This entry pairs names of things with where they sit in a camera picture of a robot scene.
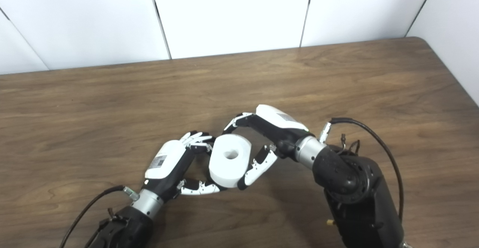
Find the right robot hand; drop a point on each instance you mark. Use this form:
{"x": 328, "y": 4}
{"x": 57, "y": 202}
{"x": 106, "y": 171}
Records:
{"x": 280, "y": 128}

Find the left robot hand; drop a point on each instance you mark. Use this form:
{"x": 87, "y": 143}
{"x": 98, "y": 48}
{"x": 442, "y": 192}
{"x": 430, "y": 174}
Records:
{"x": 168, "y": 162}

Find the round white cylindrical piece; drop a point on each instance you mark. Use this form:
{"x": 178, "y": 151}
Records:
{"x": 228, "y": 169}

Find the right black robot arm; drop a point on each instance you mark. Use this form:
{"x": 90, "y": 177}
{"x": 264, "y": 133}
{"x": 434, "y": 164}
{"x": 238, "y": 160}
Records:
{"x": 359, "y": 203}

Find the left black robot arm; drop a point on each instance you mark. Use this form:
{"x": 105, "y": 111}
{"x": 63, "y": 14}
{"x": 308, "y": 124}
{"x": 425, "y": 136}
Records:
{"x": 127, "y": 225}

